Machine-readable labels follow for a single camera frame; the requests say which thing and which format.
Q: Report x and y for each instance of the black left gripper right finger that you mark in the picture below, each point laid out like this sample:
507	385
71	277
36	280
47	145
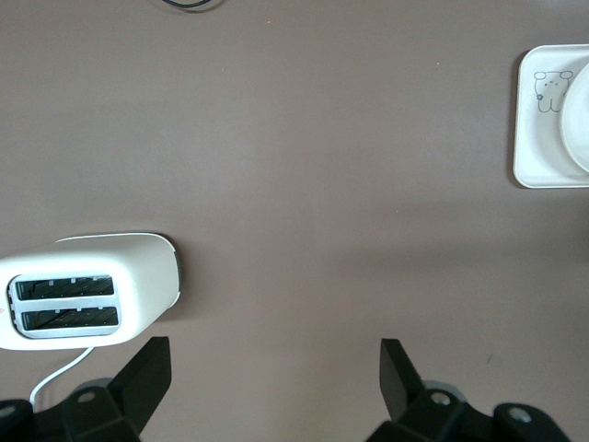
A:
414	410

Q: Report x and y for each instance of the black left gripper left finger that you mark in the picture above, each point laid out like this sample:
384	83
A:
119	405

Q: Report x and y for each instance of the cream round plate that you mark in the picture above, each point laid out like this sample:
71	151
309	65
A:
580	119

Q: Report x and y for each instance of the white two-slot toaster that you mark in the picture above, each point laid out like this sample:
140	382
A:
142	271

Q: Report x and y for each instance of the cream rabbit print tray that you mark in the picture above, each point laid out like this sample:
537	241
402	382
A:
536	147

